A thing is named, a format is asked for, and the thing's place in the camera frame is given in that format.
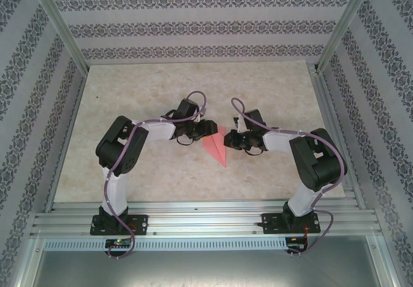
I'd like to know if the pink paper sheet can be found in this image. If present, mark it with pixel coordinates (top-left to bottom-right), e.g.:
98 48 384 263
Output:
202 124 228 168

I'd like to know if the grey sheet metal panel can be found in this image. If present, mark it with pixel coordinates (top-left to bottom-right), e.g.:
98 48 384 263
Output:
28 250 393 287

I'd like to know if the aluminium side rail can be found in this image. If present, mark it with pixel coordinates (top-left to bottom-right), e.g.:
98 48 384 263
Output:
45 69 88 212
308 63 367 210

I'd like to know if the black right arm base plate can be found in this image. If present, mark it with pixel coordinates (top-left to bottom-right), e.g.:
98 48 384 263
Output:
261 212 321 235

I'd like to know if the aluminium mounting rail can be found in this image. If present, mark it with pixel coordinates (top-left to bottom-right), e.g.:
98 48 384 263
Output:
30 199 385 239

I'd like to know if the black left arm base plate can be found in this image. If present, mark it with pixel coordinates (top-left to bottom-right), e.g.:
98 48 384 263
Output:
91 213 149 236

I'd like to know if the grey slotted cable duct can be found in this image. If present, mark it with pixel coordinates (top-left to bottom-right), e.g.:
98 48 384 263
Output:
43 237 288 252

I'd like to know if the aluminium frame post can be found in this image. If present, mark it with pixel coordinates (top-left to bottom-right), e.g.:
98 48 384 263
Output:
317 0 379 72
28 0 90 72

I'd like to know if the aluminium lower frame beam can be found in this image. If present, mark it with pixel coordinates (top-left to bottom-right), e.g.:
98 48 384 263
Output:
17 237 45 287
370 235 399 287

